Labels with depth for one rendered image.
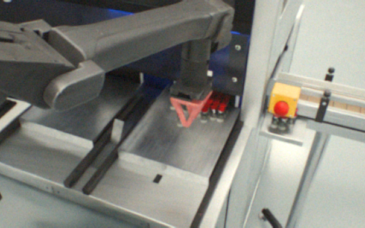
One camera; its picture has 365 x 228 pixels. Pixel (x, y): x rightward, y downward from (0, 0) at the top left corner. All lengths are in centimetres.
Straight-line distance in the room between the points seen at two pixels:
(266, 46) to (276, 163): 138
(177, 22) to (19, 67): 28
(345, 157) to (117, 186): 173
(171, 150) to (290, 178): 127
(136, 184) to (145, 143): 15
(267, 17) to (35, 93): 64
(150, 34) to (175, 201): 50
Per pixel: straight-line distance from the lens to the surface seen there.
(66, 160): 104
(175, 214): 88
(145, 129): 108
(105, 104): 120
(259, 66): 97
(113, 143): 105
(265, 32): 92
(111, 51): 46
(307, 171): 138
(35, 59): 36
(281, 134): 110
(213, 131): 107
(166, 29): 54
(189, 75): 73
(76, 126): 113
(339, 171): 232
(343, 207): 215
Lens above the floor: 160
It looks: 40 degrees down
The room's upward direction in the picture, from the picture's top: straight up
